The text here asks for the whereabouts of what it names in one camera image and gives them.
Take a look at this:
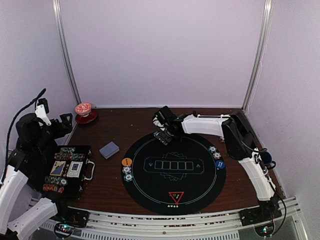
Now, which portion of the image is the orange round blind button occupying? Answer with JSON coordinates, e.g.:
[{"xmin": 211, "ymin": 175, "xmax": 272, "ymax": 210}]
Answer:
[{"xmin": 121, "ymin": 157, "xmax": 133, "ymax": 167}]

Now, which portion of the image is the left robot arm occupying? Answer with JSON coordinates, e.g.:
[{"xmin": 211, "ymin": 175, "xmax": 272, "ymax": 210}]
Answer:
[{"xmin": 0, "ymin": 96, "xmax": 73, "ymax": 240}]

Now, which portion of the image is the dark blue mug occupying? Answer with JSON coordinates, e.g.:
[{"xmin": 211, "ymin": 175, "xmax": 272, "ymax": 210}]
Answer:
[{"xmin": 260, "ymin": 151, "xmax": 276, "ymax": 170}]

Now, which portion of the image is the red patterned bowl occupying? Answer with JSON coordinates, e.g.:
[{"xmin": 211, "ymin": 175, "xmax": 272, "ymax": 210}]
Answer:
[{"xmin": 75, "ymin": 102, "xmax": 92, "ymax": 117}]

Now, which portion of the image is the red triangle marker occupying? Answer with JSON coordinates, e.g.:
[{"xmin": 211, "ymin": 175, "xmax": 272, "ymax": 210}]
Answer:
[{"xmin": 168, "ymin": 191, "xmax": 185, "ymax": 205}]

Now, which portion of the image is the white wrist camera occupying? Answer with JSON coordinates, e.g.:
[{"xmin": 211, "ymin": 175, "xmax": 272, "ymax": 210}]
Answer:
[
  {"xmin": 35, "ymin": 98, "xmax": 52, "ymax": 126},
  {"xmin": 152, "ymin": 118, "xmax": 165, "ymax": 131}
]

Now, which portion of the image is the left aluminium frame post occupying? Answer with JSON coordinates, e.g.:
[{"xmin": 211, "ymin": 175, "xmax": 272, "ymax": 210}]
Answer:
[{"xmin": 52, "ymin": 0, "xmax": 81, "ymax": 104}]

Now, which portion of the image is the black poker chip case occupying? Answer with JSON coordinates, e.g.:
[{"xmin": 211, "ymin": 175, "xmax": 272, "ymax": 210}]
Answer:
[{"xmin": 27, "ymin": 145, "xmax": 94, "ymax": 200}]

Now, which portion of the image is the front aluminium rail base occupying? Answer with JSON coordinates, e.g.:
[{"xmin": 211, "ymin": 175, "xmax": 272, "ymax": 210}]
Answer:
[{"xmin": 28, "ymin": 197, "xmax": 309, "ymax": 240}]

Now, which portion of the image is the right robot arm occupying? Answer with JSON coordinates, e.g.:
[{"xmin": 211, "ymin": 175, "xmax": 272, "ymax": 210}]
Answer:
[{"xmin": 152, "ymin": 106, "xmax": 287, "ymax": 225}]

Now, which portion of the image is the blue playing card deck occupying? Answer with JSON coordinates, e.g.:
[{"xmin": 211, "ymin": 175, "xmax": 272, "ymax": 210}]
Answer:
[{"xmin": 99, "ymin": 141, "xmax": 120, "ymax": 159}]

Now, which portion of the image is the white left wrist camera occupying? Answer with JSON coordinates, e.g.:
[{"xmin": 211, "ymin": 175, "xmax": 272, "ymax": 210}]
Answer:
[{"xmin": 35, "ymin": 98, "xmax": 52, "ymax": 126}]

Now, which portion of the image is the card deck in case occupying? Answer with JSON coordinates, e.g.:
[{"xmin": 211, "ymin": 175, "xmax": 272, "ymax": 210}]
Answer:
[
  {"xmin": 66, "ymin": 161, "xmax": 83, "ymax": 178},
  {"xmin": 49, "ymin": 160, "xmax": 66, "ymax": 177}
]

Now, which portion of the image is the right aluminium frame post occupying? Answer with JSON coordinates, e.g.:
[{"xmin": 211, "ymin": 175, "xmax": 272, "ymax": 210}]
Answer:
[{"xmin": 242, "ymin": 0, "xmax": 274, "ymax": 113}]

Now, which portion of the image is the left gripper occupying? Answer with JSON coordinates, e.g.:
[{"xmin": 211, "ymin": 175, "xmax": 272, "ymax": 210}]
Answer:
[{"xmin": 32, "ymin": 113, "xmax": 72, "ymax": 156}]

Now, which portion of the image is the blue white chip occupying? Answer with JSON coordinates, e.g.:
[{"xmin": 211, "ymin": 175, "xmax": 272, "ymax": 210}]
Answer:
[
  {"xmin": 212, "ymin": 152, "xmax": 222, "ymax": 160},
  {"xmin": 122, "ymin": 166, "xmax": 132, "ymax": 175}
]

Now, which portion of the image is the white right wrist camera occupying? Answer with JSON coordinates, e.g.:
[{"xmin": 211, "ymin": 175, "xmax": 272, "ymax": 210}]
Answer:
[{"xmin": 152, "ymin": 118, "xmax": 165, "ymax": 131}]

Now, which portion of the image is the aluminium frame post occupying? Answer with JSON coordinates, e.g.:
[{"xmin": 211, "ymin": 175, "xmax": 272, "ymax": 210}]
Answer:
[
  {"xmin": 52, "ymin": 0, "xmax": 81, "ymax": 104},
  {"xmin": 242, "ymin": 0, "xmax": 274, "ymax": 113}
]

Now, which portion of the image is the blue round blind button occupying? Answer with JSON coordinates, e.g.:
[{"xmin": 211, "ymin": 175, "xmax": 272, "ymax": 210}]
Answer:
[{"xmin": 215, "ymin": 160, "xmax": 226, "ymax": 170}]

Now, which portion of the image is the round black poker mat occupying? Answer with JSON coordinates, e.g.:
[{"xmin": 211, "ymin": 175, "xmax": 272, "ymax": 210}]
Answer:
[{"xmin": 121, "ymin": 133, "xmax": 227, "ymax": 216}]

